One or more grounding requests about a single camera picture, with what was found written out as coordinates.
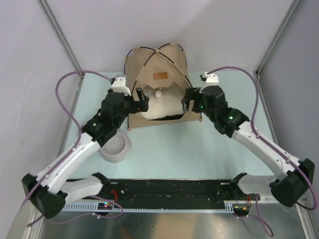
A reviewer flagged white fluffy pillow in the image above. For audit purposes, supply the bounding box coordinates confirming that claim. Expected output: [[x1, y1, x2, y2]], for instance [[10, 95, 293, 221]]
[[140, 84, 185, 120]]

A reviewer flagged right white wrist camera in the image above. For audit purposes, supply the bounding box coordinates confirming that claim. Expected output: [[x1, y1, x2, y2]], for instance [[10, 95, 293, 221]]
[[200, 72, 219, 88]]

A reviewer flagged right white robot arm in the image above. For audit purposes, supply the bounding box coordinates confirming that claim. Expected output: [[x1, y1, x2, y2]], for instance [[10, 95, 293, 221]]
[[181, 86, 315, 207]]

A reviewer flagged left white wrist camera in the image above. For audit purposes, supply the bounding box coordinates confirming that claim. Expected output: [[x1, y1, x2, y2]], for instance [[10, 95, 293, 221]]
[[111, 75, 132, 96]]

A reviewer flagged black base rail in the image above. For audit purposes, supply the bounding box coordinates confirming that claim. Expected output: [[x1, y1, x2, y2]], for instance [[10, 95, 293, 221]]
[[98, 179, 246, 210]]

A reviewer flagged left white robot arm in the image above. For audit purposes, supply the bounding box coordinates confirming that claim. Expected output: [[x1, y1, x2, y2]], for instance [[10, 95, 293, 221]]
[[22, 87, 149, 219]]

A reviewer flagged grey double pet feeder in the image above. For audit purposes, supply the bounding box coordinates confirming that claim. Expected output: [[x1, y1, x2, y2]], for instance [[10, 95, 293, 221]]
[[99, 131, 132, 163]]

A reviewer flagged beige fabric pet tent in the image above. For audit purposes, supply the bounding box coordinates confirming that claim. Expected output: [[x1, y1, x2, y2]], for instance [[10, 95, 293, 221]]
[[122, 42, 203, 132]]

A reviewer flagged white pompom toy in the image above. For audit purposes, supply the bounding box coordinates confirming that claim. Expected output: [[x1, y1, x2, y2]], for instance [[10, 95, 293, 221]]
[[155, 91, 162, 99]]

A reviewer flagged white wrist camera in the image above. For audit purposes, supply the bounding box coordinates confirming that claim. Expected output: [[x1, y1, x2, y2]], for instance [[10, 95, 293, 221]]
[[200, 72, 219, 88], [111, 75, 132, 96]]

